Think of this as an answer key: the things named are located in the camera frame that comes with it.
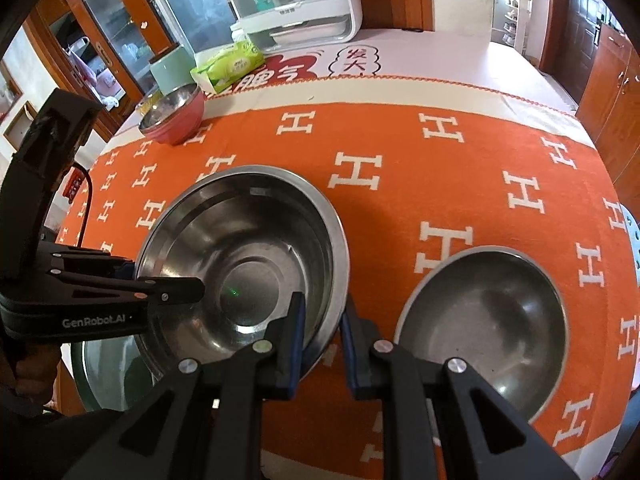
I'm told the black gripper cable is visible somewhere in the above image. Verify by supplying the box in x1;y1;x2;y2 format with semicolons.
72;161;95;248

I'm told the pink bowl with steel inside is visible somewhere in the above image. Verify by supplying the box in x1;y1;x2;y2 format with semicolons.
138;83;207;146

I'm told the wooden glass sliding door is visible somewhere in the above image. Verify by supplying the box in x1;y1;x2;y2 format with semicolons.
22;0;241;136

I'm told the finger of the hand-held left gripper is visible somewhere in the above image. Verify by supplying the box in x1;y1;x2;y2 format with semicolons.
50;271;206;306
40;247;137;281

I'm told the yellow patterned jar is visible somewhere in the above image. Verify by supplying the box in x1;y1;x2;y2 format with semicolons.
136;91;162;117

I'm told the wooden wall cabinet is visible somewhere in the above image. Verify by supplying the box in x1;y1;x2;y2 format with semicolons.
575;20;640;206

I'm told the wooden picture frame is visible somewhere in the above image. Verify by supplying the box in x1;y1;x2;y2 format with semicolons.
4;101;40;143
0;60;25;111

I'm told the large steel bowl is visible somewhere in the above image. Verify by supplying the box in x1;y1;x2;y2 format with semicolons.
134;165;351;381

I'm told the white printed table cover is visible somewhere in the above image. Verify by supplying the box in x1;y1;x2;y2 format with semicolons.
107;27;581;126

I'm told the red wall ornament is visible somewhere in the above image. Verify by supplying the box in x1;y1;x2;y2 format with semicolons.
64;169;85;202

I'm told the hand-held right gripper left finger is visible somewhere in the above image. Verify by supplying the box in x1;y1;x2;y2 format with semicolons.
65;291;307;480

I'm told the orange patterned blanket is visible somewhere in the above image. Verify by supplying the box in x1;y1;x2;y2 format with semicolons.
52;74;640;480

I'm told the small steel bowl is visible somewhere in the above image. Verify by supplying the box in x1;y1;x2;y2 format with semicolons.
393;246;569;423

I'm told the person's left hand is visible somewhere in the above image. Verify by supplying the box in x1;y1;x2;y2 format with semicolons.
0;344;63;413

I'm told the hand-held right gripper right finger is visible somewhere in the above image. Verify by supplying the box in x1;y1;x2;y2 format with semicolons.
339;294;581;480

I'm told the green plate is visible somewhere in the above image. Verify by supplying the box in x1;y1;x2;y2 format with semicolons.
70;332;166;413

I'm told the white sterilizer cabinet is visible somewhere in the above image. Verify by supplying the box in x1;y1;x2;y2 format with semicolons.
222;0;362;56

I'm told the blue plastic stool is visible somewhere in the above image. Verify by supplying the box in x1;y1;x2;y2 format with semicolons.
621;205;640;286

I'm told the mint green cup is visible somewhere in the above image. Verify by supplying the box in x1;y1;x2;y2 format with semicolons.
150;49;197;96

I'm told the green wet wipes packet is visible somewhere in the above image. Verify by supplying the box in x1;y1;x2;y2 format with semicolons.
190;42;265;95

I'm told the dark wooden door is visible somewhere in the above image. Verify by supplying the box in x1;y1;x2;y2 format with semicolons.
537;0;601;106

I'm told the person's left forearm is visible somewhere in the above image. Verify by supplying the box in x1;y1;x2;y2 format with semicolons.
0;390;126;480

